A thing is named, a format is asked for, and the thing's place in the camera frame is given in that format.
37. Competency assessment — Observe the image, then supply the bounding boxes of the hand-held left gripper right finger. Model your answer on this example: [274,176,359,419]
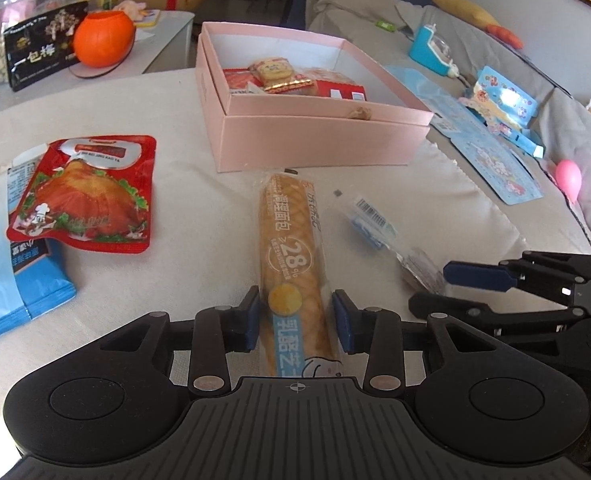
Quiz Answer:
[331,290,496,395]

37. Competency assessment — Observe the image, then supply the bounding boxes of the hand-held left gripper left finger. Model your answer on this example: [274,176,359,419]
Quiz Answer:
[98,285,262,396]

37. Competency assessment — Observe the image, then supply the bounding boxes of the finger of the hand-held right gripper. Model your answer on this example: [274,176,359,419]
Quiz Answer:
[444,251,591,311]
[408,292,566,334]

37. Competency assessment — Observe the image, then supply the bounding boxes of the long braided bread packet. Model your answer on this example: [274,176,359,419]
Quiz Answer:
[258,170,343,378]

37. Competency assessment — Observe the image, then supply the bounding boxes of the clear barcode snack packet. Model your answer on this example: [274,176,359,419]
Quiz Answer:
[334,190,449,293]

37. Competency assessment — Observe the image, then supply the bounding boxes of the pink cardboard box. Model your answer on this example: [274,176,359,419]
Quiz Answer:
[196,21,435,173]

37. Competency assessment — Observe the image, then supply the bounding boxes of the cream tablecloth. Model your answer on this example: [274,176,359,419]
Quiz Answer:
[0,67,591,411]

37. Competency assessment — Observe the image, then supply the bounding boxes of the light blue printed cardboard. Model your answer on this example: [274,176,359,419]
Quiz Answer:
[385,64,546,206]

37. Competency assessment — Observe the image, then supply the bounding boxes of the pink balloon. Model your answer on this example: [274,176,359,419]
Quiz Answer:
[555,159,583,203]

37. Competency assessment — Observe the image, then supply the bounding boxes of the colourful cartoon toy box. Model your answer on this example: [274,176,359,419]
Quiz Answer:
[458,65,546,158]

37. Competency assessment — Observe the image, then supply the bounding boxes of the red roast chicken packet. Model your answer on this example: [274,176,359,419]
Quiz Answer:
[6,135,157,255]

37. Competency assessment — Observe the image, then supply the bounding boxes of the red and white packet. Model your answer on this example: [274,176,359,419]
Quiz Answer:
[295,66,367,103]

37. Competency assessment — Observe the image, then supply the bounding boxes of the grey sofa cover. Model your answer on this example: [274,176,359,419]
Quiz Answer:
[305,0,591,256]

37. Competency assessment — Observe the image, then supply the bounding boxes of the red snack packet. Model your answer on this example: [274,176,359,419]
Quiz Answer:
[224,67,264,98]

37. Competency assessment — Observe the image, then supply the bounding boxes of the orange carrot plush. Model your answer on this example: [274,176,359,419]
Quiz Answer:
[490,25,525,51]

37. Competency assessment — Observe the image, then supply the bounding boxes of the blue snack bag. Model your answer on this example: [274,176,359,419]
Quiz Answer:
[0,152,77,348]

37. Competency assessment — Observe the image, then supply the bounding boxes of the round cookie packet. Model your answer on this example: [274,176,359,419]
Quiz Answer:
[248,57,299,88]

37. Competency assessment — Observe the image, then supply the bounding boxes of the yellow cushion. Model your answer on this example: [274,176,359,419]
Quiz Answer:
[428,0,503,31]

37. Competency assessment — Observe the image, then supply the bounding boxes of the orange pumpkin bucket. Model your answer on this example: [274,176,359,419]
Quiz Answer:
[73,10,136,68]

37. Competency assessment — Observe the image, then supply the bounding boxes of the pink plush toy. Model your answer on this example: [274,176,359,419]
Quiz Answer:
[118,0,149,23]

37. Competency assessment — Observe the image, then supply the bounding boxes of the black snack bag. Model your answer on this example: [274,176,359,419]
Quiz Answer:
[3,1,89,92]

